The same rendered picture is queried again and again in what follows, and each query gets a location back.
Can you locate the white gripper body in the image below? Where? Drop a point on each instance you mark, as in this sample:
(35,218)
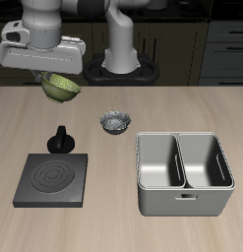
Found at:
(41,59)

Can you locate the white two-bin basket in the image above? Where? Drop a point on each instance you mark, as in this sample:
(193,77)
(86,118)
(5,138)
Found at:
(183,174)

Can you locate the dark kitchen cupboards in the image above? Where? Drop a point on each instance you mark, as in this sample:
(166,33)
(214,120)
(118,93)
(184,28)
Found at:
(192,49)

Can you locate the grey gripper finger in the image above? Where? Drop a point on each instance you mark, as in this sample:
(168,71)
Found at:
(37,75)

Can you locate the round black stove knob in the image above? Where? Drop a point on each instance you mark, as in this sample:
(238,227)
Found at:
(61,141)

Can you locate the small grey fluted dish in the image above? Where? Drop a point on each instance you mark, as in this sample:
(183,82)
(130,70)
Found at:
(115,122)

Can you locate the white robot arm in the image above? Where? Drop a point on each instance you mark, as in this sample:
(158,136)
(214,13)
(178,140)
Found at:
(121,42)

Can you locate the dark grey stove plate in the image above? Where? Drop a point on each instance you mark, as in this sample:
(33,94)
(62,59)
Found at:
(50,180)

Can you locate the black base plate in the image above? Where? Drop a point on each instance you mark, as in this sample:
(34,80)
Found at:
(93,70)

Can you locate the green bowl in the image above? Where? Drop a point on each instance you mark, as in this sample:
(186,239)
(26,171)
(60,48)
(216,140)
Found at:
(60,88)

